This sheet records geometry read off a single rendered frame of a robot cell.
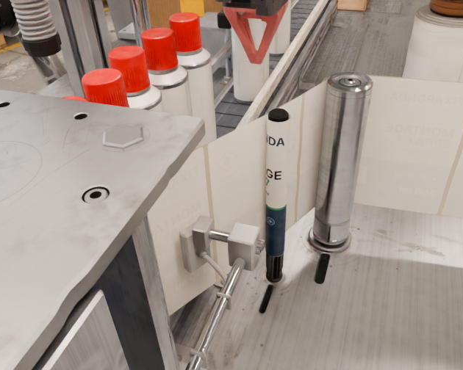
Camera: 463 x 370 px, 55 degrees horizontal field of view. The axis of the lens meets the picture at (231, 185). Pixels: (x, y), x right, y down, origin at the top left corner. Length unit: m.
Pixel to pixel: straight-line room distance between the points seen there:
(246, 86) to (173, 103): 0.29
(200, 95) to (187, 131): 0.35
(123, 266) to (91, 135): 0.05
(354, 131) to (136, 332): 0.27
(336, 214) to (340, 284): 0.07
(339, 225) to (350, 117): 0.12
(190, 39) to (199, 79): 0.04
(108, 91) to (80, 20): 0.21
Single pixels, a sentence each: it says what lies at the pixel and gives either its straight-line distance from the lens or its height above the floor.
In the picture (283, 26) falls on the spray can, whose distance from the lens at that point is 0.93.
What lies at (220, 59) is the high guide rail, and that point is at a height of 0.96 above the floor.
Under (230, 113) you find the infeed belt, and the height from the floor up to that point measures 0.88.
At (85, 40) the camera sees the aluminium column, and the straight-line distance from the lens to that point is 0.58.
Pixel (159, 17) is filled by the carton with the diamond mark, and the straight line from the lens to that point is 1.22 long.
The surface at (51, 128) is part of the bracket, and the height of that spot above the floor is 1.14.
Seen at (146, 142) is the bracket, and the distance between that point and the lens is 0.17.
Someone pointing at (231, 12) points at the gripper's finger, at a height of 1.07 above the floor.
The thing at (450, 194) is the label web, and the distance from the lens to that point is 0.49.
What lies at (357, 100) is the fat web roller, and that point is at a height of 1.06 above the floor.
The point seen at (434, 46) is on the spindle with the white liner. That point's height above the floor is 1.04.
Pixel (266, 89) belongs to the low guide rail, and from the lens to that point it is 0.73.
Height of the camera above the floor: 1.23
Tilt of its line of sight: 38 degrees down
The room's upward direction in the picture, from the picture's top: 3 degrees counter-clockwise
